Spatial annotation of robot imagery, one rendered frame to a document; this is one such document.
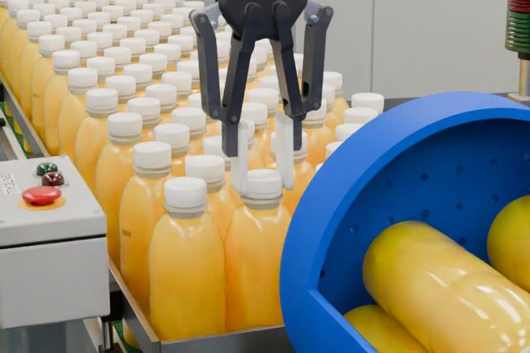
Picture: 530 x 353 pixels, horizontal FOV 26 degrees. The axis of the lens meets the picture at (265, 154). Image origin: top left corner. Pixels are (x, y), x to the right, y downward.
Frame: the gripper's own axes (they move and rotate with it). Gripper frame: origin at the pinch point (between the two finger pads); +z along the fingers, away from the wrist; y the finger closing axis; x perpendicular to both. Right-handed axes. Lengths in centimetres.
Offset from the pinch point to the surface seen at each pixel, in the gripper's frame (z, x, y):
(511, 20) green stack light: -6.3, 25.7, 41.6
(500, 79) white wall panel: 92, 381, 254
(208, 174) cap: 2.9, 4.5, -3.9
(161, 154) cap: 2.4, 11.1, -7.0
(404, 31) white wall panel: 66, 387, 205
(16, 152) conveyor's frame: 24, 91, -12
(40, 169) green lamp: 2.7, 11.2, -19.2
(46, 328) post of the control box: 17.6, 6.4, -20.2
